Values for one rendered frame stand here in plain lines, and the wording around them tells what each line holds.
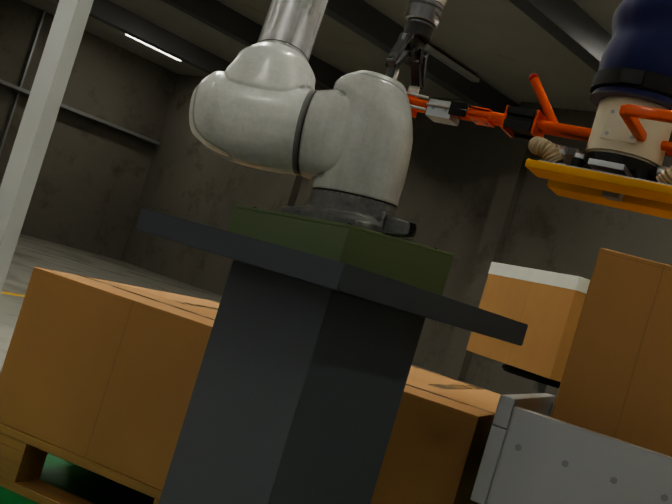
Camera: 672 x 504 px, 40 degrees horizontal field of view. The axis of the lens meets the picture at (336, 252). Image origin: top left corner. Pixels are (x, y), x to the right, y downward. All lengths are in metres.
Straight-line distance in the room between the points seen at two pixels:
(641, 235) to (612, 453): 10.36
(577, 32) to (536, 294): 5.92
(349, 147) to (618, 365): 0.73
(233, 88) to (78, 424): 1.07
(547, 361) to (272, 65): 2.23
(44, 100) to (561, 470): 3.91
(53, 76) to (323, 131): 3.71
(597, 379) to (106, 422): 1.15
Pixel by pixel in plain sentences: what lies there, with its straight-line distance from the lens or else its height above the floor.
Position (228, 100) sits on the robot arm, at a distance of 1.61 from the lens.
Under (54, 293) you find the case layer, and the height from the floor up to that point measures 0.50.
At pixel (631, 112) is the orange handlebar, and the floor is 1.22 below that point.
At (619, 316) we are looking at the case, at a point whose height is 0.82.
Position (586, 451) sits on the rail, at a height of 0.56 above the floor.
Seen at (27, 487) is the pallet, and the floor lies 0.02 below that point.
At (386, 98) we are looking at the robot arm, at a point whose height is 1.04.
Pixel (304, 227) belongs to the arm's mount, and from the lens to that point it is 1.48.
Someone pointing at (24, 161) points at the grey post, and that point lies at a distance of 5.16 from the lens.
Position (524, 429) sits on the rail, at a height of 0.56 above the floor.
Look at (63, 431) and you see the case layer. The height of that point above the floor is 0.18.
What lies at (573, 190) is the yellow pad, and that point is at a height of 1.10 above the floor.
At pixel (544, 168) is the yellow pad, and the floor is 1.10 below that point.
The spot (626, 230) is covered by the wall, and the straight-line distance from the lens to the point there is 12.21.
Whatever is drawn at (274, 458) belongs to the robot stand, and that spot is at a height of 0.43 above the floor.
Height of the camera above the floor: 0.71
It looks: 2 degrees up
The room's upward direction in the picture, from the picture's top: 17 degrees clockwise
